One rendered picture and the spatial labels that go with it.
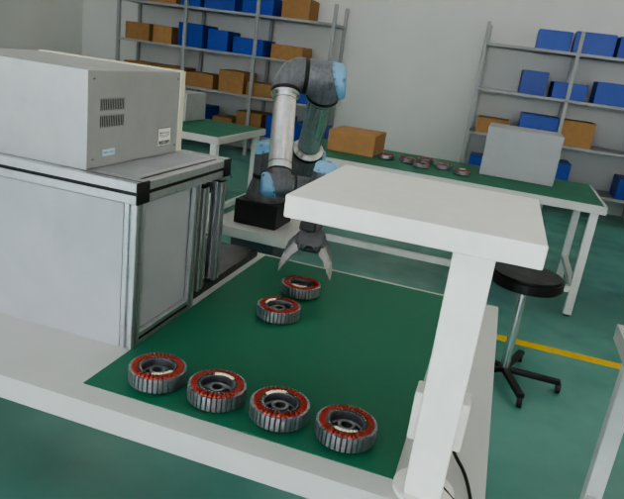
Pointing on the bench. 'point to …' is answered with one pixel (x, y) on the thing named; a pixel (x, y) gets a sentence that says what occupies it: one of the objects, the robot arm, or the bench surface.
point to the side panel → (157, 263)
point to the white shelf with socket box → (444, 205)
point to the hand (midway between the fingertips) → (303, 275)
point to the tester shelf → (114, 174)
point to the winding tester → (77, 107)
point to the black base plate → (232, 254)
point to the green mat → (302, 354)
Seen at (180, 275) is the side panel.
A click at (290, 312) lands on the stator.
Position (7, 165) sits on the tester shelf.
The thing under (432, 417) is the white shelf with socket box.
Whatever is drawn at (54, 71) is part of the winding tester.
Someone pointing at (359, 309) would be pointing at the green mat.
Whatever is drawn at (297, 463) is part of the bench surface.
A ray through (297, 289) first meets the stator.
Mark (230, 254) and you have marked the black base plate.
